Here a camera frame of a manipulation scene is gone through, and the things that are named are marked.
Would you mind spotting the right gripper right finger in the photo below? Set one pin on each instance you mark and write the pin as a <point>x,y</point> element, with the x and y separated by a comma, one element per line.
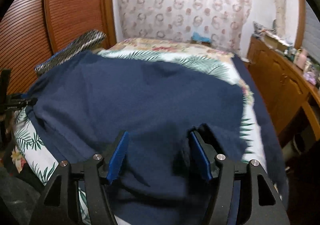
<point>239,193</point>

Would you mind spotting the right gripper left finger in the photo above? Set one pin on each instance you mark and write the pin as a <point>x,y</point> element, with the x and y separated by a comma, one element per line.
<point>59,203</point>

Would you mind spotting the navy blue t-shirt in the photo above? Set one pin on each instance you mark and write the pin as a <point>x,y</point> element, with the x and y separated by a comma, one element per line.
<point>140,115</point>

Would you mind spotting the palm leaf print blanket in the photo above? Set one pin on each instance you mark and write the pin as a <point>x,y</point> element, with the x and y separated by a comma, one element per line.
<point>215,70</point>

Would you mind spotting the circle patterned dark pillow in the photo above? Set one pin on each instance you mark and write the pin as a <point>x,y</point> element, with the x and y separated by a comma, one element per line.
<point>86,41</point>

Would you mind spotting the wooden louvered wardrobe door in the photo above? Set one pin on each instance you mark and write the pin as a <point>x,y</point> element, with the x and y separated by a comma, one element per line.
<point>34,30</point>

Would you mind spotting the wooden sideboard cabinet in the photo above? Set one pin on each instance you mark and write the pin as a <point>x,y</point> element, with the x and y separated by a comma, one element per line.
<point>282,86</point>

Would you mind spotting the purple small object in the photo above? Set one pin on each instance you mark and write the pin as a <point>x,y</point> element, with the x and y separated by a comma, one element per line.
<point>310,77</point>

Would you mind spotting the pink bottle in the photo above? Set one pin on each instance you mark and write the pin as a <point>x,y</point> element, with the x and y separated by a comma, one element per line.
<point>302,57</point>

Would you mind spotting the cardboard box on sideboard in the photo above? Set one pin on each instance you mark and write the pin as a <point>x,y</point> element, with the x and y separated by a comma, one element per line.
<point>274,42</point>

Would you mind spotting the grey window roller shutter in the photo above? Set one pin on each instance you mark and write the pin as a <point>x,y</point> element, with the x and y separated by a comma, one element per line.
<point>311,39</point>

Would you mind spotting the floral bed sheet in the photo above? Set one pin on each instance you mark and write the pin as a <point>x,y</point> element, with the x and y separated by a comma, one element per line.
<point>256,128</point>

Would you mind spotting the blue tissue box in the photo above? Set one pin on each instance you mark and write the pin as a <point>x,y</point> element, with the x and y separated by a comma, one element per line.
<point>197,38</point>

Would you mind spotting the circle patterned sheer curtain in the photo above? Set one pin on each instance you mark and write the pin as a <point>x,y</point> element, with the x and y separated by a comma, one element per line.
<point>220,21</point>

